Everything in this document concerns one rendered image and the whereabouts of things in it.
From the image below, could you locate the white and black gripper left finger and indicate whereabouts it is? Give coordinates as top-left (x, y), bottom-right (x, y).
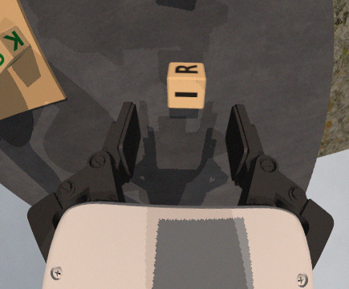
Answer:
top-left (27, 102), bottom-right (141, 263)

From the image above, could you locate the tan wooden letter block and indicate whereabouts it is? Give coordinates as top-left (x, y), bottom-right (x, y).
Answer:
top-left (167, 63), bottom-right (206, 109)
top-left (0, 25), bottom-right (30, 74)

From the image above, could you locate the tan flat mat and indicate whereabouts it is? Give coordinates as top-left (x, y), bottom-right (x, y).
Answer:
top-left (0, 0), bottom-right (66, 120)

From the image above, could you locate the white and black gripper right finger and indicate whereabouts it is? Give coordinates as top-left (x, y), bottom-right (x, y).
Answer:
top-left (225, 104), bottom-right (334, 270)

